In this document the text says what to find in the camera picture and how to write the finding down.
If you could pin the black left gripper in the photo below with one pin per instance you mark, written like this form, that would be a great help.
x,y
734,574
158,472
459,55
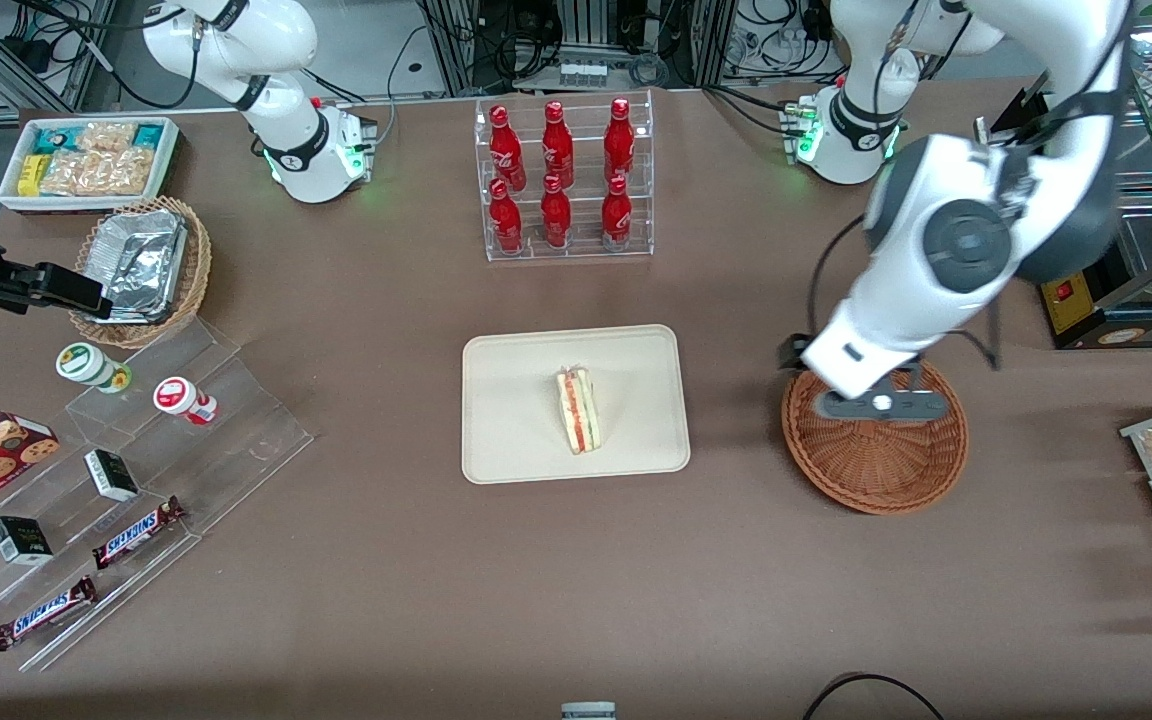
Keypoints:
x,y
786,354

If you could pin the triangle sandwich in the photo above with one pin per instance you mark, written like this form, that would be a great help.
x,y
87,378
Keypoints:
x,y
579,410

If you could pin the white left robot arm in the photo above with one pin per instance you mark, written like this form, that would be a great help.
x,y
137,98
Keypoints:
x,y
936,290

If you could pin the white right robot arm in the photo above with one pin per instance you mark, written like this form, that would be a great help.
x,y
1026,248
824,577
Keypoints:
x,y
306,150

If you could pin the light wicker basket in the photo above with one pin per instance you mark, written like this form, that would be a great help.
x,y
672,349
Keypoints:
x,y
196,270

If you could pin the brown wicker basket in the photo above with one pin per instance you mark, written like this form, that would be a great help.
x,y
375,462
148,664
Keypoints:
x,y
876,470

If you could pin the cream plastic tray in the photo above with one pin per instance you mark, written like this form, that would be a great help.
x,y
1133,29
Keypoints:
x,y
516,410

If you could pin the aluminium foil container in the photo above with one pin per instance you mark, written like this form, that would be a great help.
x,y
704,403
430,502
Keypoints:
x,y
136,260

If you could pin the green lid yogurt cup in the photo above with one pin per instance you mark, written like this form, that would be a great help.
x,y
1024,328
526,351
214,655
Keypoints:
x,y
86,363

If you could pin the clear rice cracker bag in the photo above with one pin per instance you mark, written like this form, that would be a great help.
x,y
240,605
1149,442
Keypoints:
x,y
129,171
106,136
74,173

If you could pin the yellow snack packet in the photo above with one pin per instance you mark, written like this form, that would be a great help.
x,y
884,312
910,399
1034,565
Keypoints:
x,y
32,175

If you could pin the red lid yogurt cup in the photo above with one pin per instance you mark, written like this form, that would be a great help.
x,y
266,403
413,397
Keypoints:
x,y
178,396

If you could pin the teal snack packet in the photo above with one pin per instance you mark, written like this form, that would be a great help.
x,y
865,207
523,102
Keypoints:
x,y
148,134
58,140

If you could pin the white rectangular snack bin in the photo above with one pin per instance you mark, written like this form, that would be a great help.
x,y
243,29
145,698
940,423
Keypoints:
x,y
168,160

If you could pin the small black carton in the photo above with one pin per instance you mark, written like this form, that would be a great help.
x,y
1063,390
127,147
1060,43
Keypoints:
x,y
21,540
111,475

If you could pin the clear acrylic stepped display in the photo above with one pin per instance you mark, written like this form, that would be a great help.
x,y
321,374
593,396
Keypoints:
x,y
236,440

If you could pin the red cola bottle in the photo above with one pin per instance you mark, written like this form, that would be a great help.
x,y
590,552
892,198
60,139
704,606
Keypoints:
x,y
617,215
619,145
507,222
506,150
556,215
558,150

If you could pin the clear acrylic bottle rack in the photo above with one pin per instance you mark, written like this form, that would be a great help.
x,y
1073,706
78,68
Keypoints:
x,y
581,250

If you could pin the snickers chocolate bar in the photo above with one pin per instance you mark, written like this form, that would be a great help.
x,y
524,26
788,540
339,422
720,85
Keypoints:
x,y
136,533
44,613

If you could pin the black yellow food warmer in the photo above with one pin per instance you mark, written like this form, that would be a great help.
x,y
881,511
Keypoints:
x,y
1076,300

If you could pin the white power strip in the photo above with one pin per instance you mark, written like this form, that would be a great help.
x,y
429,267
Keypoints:
x,y
582,75

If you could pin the small grey device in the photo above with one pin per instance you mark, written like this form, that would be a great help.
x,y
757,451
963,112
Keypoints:
x,y
588,711

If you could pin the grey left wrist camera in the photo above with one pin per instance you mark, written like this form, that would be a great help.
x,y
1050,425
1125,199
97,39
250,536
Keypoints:
x,y
856,407

